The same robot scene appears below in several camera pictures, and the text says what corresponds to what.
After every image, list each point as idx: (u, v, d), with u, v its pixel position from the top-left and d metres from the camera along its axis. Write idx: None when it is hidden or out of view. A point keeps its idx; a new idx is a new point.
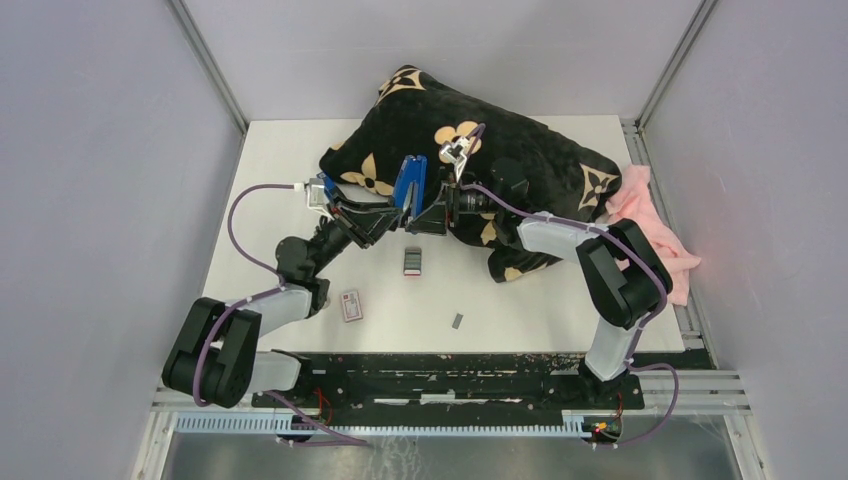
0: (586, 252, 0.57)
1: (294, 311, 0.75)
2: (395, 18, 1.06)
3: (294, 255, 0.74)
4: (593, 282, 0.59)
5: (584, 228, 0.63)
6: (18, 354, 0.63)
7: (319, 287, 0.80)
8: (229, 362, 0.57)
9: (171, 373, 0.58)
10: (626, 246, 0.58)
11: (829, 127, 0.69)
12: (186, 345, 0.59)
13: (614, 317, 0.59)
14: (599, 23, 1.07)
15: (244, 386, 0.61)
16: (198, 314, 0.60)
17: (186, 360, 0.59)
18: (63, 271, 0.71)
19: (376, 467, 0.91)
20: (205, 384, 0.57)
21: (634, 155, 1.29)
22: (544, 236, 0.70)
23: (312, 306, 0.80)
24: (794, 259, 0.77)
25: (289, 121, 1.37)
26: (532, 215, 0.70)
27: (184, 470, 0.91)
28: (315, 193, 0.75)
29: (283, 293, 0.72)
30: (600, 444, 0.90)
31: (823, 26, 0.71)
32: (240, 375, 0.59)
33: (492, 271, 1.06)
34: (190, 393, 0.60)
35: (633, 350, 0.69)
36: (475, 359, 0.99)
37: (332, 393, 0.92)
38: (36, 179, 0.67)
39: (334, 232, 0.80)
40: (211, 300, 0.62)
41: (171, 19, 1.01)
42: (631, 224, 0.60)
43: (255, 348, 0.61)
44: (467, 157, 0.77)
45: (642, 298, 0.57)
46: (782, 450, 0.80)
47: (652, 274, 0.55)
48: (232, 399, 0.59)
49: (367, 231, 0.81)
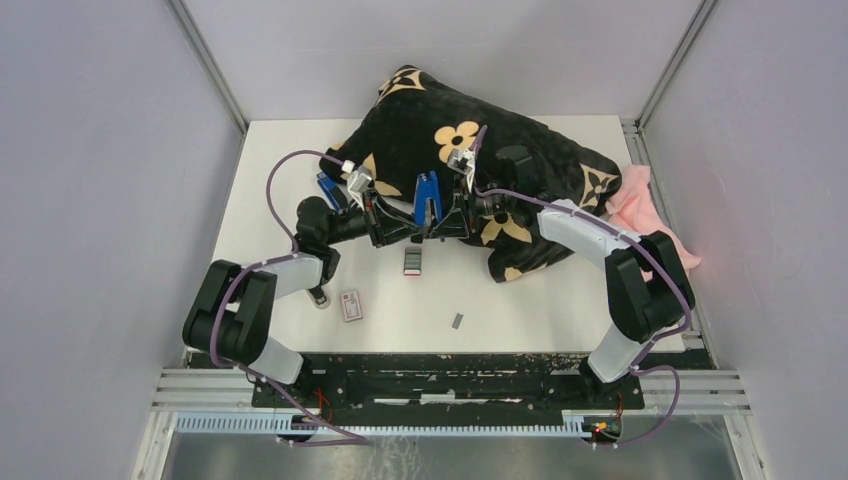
0: (615, 264, 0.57)
1: (305, 278, 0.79)
2: (395, 17, 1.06)
3: (315, 214, 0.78)
4: (615, 293, 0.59)
5: (614, 235, 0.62)
6: (17, 353, 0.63)
7: (332, 255, 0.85)
8: (246, 321, 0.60)
9: (191, 332, 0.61)
10: (656, 260, 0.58)
11: (829, 128, 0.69)
12: (205, 304, 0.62)
13: (631, 330, 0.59)
14: (599, 23, 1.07)
15: (260, 345, 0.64)
16: (215, 276, 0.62)
17: (204, 319, 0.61)
18: (61, 271, 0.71)
19: (376, 467, 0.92)
20: (222, 343, 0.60)
21: (634, 155, 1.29)
22: (565, 230, 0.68)
23: (322, 274, 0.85)
24: (793, 258, 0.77)
25: (289, 122, 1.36)
26: (558, 207, 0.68)
27: (184, 470, 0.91)
28: (360, 182, 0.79)
29: (295, 259, 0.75)
30: (600, 444, 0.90)
31: (823, 25, 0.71)
32: (255, 335, 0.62)
33: (492, 272, 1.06)
34: (207, 351, 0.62)
35: (641, 359, 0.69)
36: (475, 359, 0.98)
37: (332, 393, 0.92)
38: (36, 180, 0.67)
39: (356, 218, 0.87)
40: (227, 263, 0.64)
41: (172, 20, 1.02)
42: (664, 237, 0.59)
43: (270, 310, 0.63)
44: (474, 170, 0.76)
45: (662, 313, 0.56)
46: (782, 450, 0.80)
47: (678, 293, 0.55)
48: (248, 356, 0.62)
49: (383, 235, 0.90)
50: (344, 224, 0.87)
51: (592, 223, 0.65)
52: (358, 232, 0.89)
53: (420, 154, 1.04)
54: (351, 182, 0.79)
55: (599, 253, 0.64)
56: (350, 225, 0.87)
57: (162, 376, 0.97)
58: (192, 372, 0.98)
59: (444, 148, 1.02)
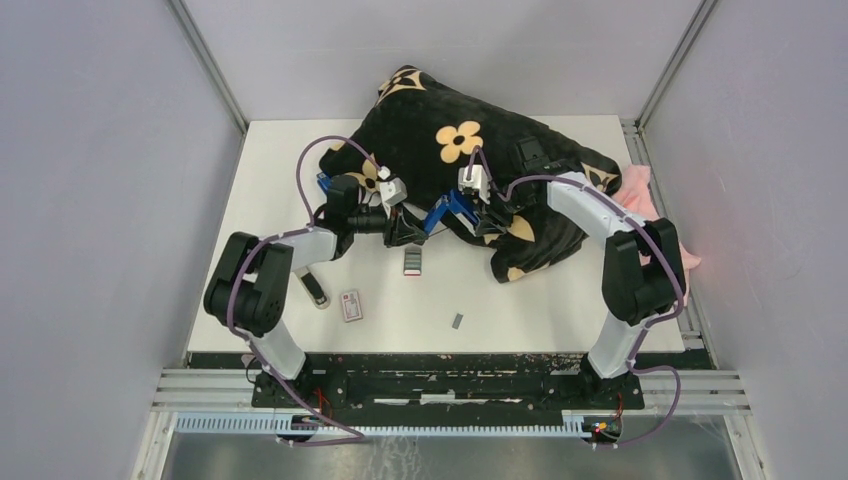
0: (614, 245, 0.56)
1: (320, 252, 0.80)
2: (395, 17, 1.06)
3: (349, 183, 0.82)
4: (611, 271, 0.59)
5: (619, 217, 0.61)
6: (16, 353, 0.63)
7: (347, 231, 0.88)
8: (264, 291, 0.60)
9: (210, 301, 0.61)
10: (656, 245, 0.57)
11: (828, 129, 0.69)
12: (224, 274, 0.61)
13: (621, 310, 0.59)
14: (599, 24, 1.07)
15: (274, 316, 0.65)
16: (234, 245, 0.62)
17: (223, 288, 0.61)
18: (61, 271, 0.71)
19: (376, 467, 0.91)
20: (241, 311, 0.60)
21: (633, 155, 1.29)
22: (571, 204, 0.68)
23: (337, 249, 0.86)
24: (792, 259, 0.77)
25: (288, 122, 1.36)
26: (568, 180, 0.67)
27: (184, 470, 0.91)
28: (394, 197, 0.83)
29: (312, 231, 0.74)
30: (600, 444, 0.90)
31: (823, 26, 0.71)
32: (272, 305, 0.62)
33: (494, 271, 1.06)
34: (223, 319, 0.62)
35: (636, 351, 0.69)
36: (475, 360, 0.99)
37: (332, 393, 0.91)
38: (35, 180, 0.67)
39: (376, 216, 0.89)
40: (246, 235, 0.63)
41: (172, 19, 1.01)
42: (669, 225, 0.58)
43: (285, 280, 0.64)
44: (481, 188, 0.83)
45: (654, 295, 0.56)
46: (781, 449, 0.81)
47: (673, 280, 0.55)
48: (266, 325, 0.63)
49: (393, 239, 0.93)
50: (361, 217, 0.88)
51: (600, 200, 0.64)
52: (375, 228, 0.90)
53: (421, 154, 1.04)
54: (386, 193, 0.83)
55: (603, 232, 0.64)
56: (370, 218, 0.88)
57: (162, 377, 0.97)
58: (192, 373, 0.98)
59: (445, 148, 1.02)
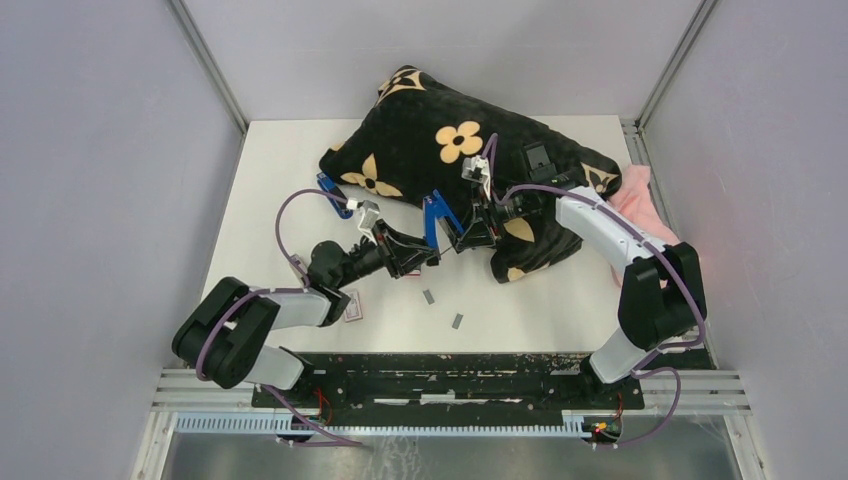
0: (634, 275, 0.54)
1: (310, 316, 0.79)
2: (395, 18, 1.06)
3: (329, 258, 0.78)
4: (630, 300, 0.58)
5: (637, 240, 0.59)
6: (16, 350, 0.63)
7: (340, 300, 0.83)
8: (235, 345, 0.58)
9: (181, 342, 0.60)
10: (676, 273, 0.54)
11: (828, 128, 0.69)
12: (202, 317, 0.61)
13: (639, 336, 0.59)
14: (600, 23, 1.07)
15: (244, 372, 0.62)
16: (221, 290, 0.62)
17: (198, 331, 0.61)
18: (61, 269, 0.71)
19: (376, 468, 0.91)
20: (207, 361, 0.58)
21: (633, 155, 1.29)
22: (582, 221, 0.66)
23: (327, 317, 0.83)
24: (793, 259, 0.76)
25: (288, 122, 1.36)
26: (579, 197, 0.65)
27: (183, 470, 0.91)
28: (368, 217, 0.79)
29: (305, 293, 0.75)
30: (600, 444, 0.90)
31: (823, 26, 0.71)
32: (241, 361, 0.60)
33: (494, 271, 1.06)
34: (192, 364, 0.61)
35: (642, 364, 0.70)
36: (475, 359, 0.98)
37: (332, 393, 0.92)
38: (35, 178, 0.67)
39: (369, 254, 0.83)
40: (237, 282, 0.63)
41: (171, 19, 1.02)
42: (690, 249, 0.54)
43: (264, 338, 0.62)
44: (489, 177, 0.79)
45: (674, 322, 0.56)
46: (783, 449, 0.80)
47: (693, 308, 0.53)
48: (228, 382, 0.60)
49: (401, 264, 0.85)
50: (359, 261, 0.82)
51: (617, 223, 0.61)
52: (374, 267, 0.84)
53: (421, 155, 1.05)
54: (359, 218, 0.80)
55: (617, 255, 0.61)
56: (365, 260, 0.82)
57: (162, 377, 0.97)
58: (191, 372, 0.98)
59: (445, 148, 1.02)
